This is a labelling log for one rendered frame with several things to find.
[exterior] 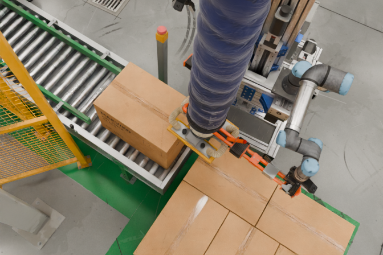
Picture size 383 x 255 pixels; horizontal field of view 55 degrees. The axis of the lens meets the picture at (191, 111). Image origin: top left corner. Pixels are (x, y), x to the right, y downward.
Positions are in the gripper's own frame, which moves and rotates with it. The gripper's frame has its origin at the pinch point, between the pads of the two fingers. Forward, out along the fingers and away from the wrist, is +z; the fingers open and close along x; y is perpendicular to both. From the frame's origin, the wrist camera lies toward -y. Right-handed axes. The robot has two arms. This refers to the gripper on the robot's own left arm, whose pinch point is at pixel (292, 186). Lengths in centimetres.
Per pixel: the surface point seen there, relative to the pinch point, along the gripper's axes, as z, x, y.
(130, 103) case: 25, 13, 111
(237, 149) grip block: -1.8, 3.4, 35.4
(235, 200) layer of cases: 66, 9, 19
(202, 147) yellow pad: 9, 12, 53
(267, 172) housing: -1.6, 3.1, 15.3
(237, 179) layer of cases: 66, -5, 27
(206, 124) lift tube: -20, 10, 55
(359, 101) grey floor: 119, -162, -19
